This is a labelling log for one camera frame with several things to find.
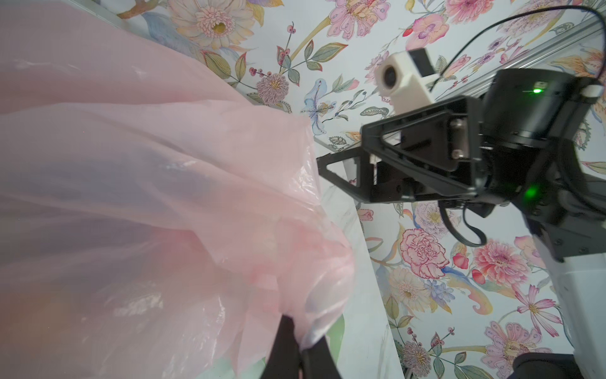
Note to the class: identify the aluminium corner post right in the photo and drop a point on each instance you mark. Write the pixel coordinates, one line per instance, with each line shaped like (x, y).
(586, 32)

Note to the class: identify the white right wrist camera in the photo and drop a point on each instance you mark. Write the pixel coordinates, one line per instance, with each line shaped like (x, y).
(404, 77)

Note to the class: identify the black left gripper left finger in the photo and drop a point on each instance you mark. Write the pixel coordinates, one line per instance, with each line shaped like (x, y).
(284, 361)

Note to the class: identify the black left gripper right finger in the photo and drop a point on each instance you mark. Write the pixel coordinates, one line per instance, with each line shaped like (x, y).
(317, 362)

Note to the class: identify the green plastic fruit plate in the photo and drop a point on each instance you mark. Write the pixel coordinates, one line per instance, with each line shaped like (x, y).
(223, 368)

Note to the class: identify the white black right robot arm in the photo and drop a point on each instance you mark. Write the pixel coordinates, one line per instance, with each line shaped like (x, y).
(513, 145)

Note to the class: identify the pink plastic bag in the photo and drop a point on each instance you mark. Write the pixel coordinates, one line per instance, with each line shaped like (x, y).
(153, 221)

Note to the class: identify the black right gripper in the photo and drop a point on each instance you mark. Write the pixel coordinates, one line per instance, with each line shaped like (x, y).
(431, 153)

